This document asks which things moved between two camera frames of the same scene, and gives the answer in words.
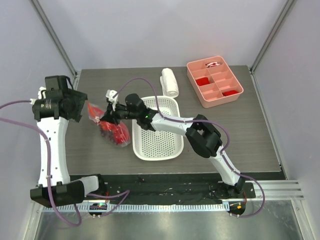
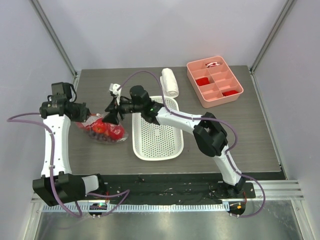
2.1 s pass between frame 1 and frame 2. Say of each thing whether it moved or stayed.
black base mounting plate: stayed
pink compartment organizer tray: stayed
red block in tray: stayed
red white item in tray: stayed
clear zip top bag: moved
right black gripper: moved
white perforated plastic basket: stayed
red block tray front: stayed
